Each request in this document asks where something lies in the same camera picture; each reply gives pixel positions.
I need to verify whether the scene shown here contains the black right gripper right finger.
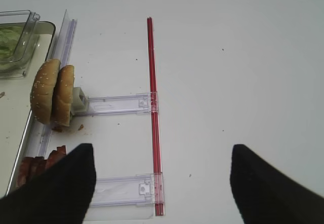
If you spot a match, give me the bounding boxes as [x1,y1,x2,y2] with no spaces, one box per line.
[230,144,323,223]

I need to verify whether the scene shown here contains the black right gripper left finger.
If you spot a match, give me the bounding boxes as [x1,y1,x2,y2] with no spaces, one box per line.
[1,143,97,223]

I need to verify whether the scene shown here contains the red meat slices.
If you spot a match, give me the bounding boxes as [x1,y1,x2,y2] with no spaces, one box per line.
[15,145,66,188]

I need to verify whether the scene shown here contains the green lettuce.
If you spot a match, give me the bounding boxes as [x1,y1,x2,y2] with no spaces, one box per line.
[1,24,23,70]

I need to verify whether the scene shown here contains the clear pusher track lower right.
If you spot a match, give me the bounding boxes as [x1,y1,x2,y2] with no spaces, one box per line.
[90,173,164,207]

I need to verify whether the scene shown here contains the clear pusher track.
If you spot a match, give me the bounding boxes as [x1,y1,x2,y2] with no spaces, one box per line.
[90,173,164,207]
[75,92,158,117]

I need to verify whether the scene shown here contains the metal tray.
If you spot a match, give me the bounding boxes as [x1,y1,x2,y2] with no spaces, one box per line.
[1,21,56,196]

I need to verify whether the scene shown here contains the white pusher block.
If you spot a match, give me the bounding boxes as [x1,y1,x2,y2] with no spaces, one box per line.
[71,87,89,115]

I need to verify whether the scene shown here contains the sesame top bun front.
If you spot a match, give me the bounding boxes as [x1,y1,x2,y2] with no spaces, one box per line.
[30,59,61,125]

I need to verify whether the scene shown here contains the sesame bun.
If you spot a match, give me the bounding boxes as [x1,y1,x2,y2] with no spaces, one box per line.
[52,65,74,127]
[30,59,61,125]

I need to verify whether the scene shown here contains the sesame top bun rear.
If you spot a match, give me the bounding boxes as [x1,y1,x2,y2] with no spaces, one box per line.
[52,65,74,127]

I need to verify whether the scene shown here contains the clear pusher track upper right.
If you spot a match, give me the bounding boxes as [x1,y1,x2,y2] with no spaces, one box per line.
[75,92,158,117]

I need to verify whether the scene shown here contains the clear plastic vegetable box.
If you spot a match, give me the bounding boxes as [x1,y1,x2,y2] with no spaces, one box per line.
[1,10,40,79]

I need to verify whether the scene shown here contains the right red rail strip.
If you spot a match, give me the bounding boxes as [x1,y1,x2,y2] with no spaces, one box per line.
[146,17,165,216]

